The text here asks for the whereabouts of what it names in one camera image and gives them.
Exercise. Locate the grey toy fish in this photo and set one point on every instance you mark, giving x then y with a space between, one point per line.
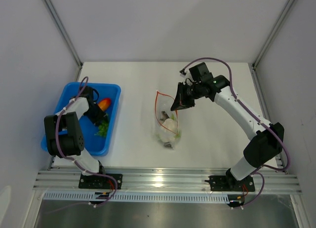
164 116

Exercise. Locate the aluminium front frame rail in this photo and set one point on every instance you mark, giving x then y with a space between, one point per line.
165 180

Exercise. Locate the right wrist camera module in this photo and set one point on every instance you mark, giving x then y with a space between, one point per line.
184 73

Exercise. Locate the right side aluminium rail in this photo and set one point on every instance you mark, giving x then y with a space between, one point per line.
281 157

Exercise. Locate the aluminium corner post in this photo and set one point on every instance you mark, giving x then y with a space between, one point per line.
276 28
62 30

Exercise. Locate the orange red toy mango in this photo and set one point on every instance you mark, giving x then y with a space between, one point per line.
104 104

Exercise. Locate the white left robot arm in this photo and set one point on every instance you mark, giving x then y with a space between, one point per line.
64 137

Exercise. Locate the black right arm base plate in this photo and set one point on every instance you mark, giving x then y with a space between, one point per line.
225 183

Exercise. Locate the blue plastic bin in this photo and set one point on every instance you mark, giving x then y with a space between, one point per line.
83 120

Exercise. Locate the clear orange-zipper zip bag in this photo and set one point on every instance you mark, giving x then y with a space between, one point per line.
163 102

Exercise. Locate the left aluminium corner post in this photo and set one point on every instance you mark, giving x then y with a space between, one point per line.
62 30

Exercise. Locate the right aluminium corner post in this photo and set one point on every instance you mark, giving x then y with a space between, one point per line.
276 28

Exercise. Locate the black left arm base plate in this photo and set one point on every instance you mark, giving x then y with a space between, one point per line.
97 183

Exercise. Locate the white green toy cauliflower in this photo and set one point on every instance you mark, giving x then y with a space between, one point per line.
168 131

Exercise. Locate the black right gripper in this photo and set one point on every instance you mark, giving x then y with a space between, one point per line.
180 102

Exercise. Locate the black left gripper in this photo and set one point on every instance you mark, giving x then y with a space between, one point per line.
101 116

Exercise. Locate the white slotted cable duct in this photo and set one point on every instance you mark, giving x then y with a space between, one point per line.
139 197

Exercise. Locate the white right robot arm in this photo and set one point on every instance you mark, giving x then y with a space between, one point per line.
265 138

